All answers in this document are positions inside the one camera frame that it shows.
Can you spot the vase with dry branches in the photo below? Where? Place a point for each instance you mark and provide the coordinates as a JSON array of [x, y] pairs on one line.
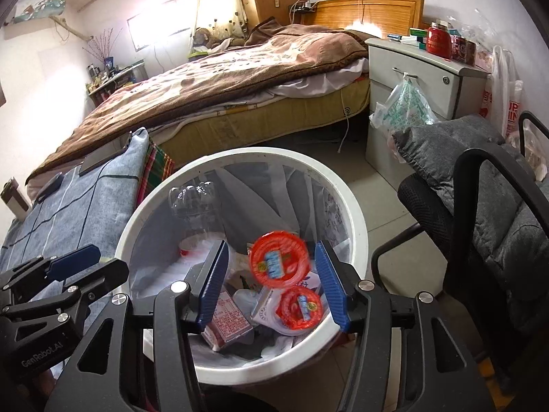
[[103, 49]]

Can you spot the clear plastic bottle red label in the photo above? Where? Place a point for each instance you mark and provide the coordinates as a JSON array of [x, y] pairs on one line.
[[195, 206]]

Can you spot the air conditioner pipe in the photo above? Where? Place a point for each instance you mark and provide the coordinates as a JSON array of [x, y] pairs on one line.
[[70, 29]]

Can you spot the blue checked table cloth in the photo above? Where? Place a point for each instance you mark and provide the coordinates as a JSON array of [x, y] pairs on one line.
[[85, 206]]

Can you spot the bed with brown blanket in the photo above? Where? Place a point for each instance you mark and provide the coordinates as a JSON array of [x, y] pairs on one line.
[[214, 77]]

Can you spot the dark red can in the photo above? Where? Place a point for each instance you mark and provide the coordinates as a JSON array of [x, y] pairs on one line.
[[463, 50]]

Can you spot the black smartphone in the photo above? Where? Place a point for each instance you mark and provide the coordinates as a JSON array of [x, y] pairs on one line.
[[103, 156]]

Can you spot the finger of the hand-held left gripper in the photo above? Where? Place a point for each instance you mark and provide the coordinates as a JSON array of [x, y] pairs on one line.
[[73, 258], [98, 283]]

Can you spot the pink strawberry print carton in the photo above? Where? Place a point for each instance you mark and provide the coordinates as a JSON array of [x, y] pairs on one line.
[[227, 319]]

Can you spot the white plastic bag red print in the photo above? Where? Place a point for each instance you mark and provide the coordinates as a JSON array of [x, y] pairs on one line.
[[499, 94]]

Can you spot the patterned window curtain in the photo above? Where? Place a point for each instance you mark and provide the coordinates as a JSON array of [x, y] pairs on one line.
[[218, 4]]

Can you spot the red jar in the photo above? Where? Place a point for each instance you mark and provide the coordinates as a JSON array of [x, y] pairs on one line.
[[438, 40]]

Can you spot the dark blue glasses case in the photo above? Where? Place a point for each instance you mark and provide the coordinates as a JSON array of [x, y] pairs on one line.
[[50, 188]]

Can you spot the wall air conditioner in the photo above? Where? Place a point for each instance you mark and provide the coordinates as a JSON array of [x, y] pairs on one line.
[[38, 6]]

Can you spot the striped colourful cloth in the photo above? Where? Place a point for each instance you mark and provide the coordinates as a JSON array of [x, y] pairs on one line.
[[156, 167]]

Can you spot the white nightstand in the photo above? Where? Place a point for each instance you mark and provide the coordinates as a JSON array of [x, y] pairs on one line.
[[450, 94]]

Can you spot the white round trash bin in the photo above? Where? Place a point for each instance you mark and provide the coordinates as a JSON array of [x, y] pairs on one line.
[[343, 206]]

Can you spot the grey cushion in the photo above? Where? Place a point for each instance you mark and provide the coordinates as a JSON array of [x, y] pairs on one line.
[[493, 206]]

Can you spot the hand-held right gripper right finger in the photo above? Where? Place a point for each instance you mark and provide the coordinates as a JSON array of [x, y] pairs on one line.
[[332, 287]]

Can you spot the cluttered shelf desk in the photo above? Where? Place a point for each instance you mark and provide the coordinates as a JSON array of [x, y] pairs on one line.
[[113, 83]]

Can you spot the green boxes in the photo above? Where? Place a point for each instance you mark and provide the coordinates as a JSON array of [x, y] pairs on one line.
[[418, 37]]

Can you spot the bed mattress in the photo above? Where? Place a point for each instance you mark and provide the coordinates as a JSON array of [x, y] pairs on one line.
[[266, 116]]

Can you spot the green print plastic bag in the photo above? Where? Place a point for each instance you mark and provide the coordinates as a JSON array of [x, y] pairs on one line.
[[405, 107]]

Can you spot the black office chair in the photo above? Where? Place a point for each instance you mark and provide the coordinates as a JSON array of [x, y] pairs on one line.
[[429, 206]]

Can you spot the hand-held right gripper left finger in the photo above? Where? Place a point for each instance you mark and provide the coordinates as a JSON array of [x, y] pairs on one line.
[[214, 283]]

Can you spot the bright window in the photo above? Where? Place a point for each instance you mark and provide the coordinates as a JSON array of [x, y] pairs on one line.
[[158, 21]]

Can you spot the red lid round container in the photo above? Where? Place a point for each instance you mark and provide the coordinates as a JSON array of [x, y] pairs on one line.
[[278, 259], [300, 309]]

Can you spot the wooden bed headboard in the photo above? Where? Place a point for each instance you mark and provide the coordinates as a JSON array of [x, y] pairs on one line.
[[377, 13]]

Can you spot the brown plush toy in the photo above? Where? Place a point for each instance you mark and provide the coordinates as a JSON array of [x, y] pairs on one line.
[[210, 40]]

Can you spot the power strip with plugs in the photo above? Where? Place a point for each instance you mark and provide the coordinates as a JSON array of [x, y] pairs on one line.
[[303, 7]]

